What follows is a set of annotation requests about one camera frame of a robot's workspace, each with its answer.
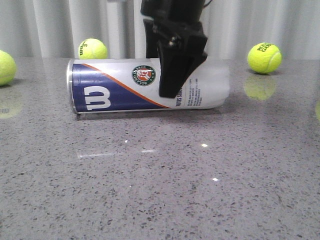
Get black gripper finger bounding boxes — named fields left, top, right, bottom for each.
left=158, top=37, right=208, bottom=98
left=143, top=19, right=159, bottom=58

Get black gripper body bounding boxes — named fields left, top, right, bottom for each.
left=140, top=0, right=206, bottom=46

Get white blue tennis ball can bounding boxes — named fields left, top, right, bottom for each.
left=66, top=58, right=230, bottom=114

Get yellow Wilson tennis ball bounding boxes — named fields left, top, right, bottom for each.
left=78, top=38, right=108, bottom=59

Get yellow Roland Garros tennis ball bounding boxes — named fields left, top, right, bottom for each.
left=247, top=42, right=282, bottom=74

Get far-left yellow tennis ball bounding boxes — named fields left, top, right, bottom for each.
left=0, top=50, right=17, bottom=86

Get grey pleated curtain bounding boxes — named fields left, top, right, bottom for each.
left=0, top=0, right=320, bottom=60

